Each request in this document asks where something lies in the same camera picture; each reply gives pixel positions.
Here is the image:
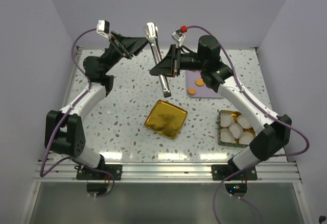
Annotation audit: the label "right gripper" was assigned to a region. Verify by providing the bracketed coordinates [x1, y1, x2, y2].
[150, 44, 207, 78]

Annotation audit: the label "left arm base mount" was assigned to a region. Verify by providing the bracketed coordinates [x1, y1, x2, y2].
[74, 164, 123, 181]

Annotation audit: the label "purple tray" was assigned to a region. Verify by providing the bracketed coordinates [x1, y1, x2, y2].
[185, 70, 222, 98]

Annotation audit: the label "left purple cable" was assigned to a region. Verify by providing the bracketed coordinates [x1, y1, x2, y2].
[40, 28, 115, 199]

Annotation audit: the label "white paper cup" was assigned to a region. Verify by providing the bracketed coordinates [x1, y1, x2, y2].
[220, 128, 235, 143]
[229, 123, 243, 139]
[239, 132, 254, 145]
[220, 112, 234, 128]

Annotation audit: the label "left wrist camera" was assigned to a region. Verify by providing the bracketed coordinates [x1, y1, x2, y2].
[96, 20, 110, 38]

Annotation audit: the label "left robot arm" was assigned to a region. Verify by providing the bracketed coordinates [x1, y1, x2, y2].
[41, 32, 148, 180]

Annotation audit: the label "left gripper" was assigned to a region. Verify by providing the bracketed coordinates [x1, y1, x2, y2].
[101, 31, 150, 75]

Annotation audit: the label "metal tongs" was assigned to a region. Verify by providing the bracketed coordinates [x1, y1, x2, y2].
[144, 22, 171, 98]

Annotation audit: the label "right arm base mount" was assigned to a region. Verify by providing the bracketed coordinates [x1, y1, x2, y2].
[211, 164, 258, 181]

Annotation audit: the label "green cookie tin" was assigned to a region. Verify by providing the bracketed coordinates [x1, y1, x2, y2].
[217, 110, 256, 148]

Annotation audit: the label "aluminium front rail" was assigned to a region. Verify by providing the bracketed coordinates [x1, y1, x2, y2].
[33, 161, 301, 183]

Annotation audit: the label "gold tin lid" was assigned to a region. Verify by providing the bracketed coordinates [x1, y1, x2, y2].
[145, 99, 188, 140]

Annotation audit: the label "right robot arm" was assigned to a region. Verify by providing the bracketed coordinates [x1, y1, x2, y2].
[149, 35, 292, 180]

